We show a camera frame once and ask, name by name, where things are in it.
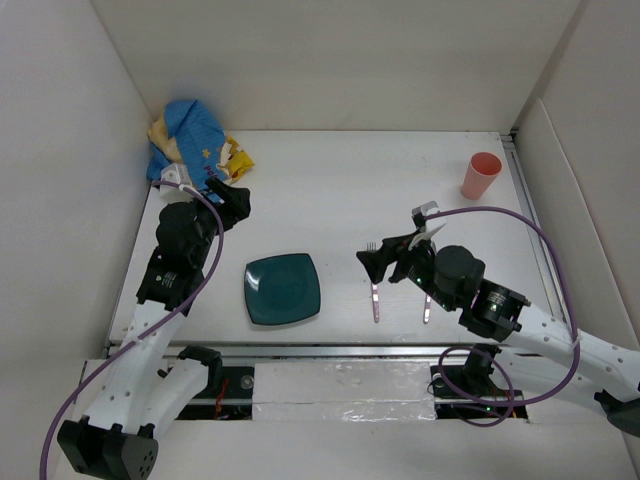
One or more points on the pink plastic cup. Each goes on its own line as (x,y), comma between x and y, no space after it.
(483,169)

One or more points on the dark teal square plate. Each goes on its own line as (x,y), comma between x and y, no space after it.
(281,290)

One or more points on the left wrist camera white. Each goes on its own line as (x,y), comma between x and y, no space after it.
(173,177)

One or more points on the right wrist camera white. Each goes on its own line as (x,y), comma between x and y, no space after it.
(426,229)

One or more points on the fork with pink handle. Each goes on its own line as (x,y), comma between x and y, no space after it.
(371,246)

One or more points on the metal rail frame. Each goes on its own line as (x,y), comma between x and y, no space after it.
(328,194)

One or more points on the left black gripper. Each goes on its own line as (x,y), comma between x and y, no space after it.
(234,207)

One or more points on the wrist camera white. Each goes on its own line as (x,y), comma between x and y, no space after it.
(173,177)
(426,229)

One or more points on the blue Pikachu cloth placemat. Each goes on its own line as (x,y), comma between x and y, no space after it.
(187,133)

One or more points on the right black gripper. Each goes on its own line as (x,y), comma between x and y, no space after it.
(404,253)

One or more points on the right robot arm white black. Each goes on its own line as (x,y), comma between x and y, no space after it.
(535,349)

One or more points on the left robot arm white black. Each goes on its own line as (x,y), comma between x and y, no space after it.
(117,436)

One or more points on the knife with pink handle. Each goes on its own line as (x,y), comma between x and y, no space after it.
(427,309)

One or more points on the white foam block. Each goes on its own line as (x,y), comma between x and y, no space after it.
(345,391)

